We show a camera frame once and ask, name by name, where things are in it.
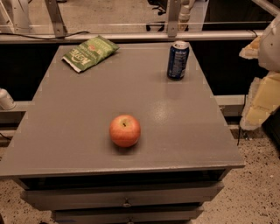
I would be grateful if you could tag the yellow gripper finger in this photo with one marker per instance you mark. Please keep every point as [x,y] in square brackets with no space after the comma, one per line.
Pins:
[251,51]
[263,99]

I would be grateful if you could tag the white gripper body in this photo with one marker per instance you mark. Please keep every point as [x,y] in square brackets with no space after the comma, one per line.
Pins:
[270,48]

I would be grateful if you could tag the blue pepsi can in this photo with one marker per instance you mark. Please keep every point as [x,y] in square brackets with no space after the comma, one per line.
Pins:
[178,57]

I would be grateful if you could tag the upper grey drawer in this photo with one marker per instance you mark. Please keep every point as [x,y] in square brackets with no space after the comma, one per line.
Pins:
[123,196]

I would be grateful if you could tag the grey drawer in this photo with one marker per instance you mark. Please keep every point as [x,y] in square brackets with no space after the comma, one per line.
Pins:
[128,215]
[123,196]

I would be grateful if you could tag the red apple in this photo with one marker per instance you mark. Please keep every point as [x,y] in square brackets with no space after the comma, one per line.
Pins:
[125,130]

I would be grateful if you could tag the grey drawer cabinet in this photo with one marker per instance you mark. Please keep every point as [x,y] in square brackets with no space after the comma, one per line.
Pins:
[63,140]

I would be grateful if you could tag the lower grey drawer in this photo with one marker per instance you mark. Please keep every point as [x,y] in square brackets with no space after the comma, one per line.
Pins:
[128,215]

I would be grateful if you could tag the green chip bag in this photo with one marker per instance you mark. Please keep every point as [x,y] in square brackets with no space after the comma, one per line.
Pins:
[89,53]

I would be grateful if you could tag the white cylinder at left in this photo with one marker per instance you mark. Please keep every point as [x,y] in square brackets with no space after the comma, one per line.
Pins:
[6,101]

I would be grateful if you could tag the metal frame rail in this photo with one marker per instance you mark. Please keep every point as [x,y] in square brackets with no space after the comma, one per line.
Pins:
[78,37]

